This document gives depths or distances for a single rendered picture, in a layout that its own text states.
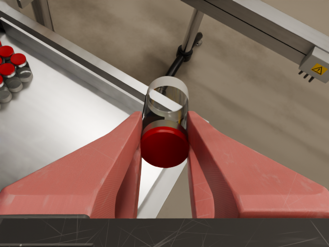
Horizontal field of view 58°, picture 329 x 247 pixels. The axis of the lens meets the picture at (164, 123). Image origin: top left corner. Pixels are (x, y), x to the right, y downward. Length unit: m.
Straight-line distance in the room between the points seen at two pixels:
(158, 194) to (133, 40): 1.38
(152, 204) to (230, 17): 0.99
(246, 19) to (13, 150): 1.03
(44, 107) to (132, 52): 1.24
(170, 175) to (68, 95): 0.20
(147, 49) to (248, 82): 0.60
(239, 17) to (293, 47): 0.24
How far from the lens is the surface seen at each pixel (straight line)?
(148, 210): 0.43
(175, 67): 1.52
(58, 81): 0.51
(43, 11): 0.97
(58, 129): 0.46
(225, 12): 1.29
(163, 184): 0.44
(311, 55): 1.24
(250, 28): 1.29
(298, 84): 1.92
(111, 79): 0.48
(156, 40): 1.77
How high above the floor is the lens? 1.30
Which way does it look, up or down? 62 degrees down
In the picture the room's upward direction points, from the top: 21 degrees clockwise
